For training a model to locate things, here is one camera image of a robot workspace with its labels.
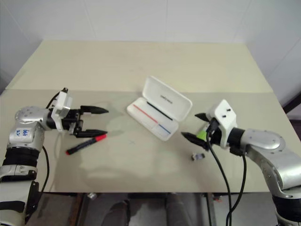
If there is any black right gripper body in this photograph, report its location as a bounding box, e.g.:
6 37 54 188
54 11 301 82
204 118 223 150

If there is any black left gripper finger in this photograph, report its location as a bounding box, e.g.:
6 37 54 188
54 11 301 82
79 105 109 116
75 129 108 138

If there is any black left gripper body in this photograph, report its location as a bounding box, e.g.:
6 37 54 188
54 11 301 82
61 108 84 137

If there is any white hard pencil case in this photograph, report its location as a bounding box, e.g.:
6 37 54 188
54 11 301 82
126 75 193 142

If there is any black marker with red cap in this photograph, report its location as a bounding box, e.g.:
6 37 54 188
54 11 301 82
65 134 108 156

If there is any black pen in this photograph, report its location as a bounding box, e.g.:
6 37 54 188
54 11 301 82
146 101 174 121

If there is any black stand at table side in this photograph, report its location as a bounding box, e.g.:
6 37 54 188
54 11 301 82
283 90 301 116

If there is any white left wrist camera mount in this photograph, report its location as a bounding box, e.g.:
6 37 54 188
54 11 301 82
50 90 72 131

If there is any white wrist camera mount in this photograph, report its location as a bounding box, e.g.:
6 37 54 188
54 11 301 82
50 90 72 131
208 99 238 148

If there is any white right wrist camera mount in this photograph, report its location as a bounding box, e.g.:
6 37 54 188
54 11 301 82
208 99 238 148

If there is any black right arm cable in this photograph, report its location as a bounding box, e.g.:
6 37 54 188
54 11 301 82
225 150 247 226
208 119 233 226

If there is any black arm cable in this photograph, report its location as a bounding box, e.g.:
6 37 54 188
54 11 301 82
39 88 69 194
225 150 247 226
208 119 233 226

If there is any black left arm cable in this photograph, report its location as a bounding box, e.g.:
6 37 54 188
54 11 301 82
39 88 69 194

